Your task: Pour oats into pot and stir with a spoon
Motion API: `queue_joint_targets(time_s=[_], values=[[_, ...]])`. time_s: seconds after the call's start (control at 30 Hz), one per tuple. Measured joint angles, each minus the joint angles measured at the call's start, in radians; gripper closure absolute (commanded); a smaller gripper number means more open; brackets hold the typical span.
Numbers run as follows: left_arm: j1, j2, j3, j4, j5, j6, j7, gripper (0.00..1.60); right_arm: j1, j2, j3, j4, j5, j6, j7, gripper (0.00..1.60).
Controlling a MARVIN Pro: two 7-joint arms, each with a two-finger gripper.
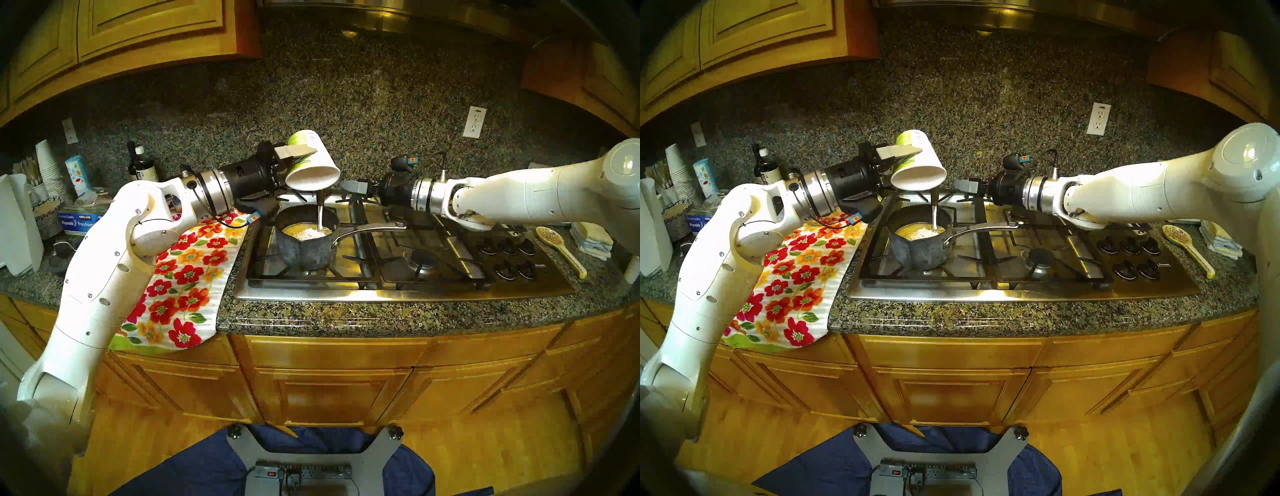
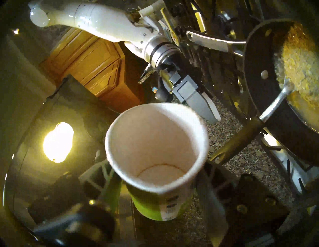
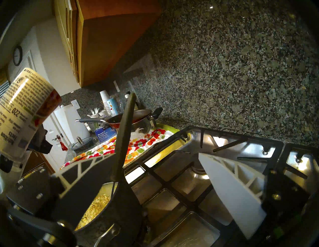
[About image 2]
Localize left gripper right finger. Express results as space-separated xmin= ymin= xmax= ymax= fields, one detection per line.
xmin=196 ymin=169 xmax=289 ymax=247

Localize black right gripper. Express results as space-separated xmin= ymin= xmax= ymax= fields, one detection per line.
xmin=162 ymin=52 xmax=222 ymax=124

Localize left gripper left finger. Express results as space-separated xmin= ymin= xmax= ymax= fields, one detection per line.
xmin=29 ymin=159 xmax=124 ymax=222

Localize grey handled metal spoon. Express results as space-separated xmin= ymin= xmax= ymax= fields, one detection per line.
xmin=208 ymin=77 xmax=296 ymax=163

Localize white paper oats cup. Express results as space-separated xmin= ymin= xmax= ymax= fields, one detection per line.
xmin=105 ymin=103 xmax=210 ymax=221

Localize dark grey saucepan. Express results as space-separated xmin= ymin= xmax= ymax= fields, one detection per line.
xmin=186 ymin=19 xmax=319 ymax=166

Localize wooden lower cabinets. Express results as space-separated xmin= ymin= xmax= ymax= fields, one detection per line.
xmin=39 ymin=26 xmax=147 ymax=114

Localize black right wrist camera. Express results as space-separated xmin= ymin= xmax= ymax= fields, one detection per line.
xmin=150 ymin=82 xmax=173 ymax=103

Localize grey flat ribbon cable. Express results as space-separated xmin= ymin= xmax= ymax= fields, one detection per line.
xmin=138 ymin=67 xmax=160 ymax=85

